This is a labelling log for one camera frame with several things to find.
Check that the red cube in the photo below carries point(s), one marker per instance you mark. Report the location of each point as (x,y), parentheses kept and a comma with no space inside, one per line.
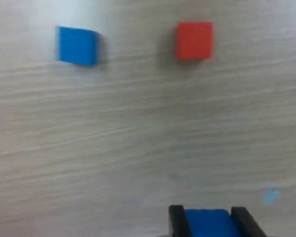
(194,40)

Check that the blue cube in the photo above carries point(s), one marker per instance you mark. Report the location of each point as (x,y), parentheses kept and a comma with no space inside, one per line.
(209,222)
(75,45)

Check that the blue-grey tape patch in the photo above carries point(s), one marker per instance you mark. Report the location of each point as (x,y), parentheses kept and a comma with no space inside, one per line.
(270,196)

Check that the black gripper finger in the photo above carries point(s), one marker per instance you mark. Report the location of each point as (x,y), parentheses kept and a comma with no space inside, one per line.
(178,222)
(246,224)

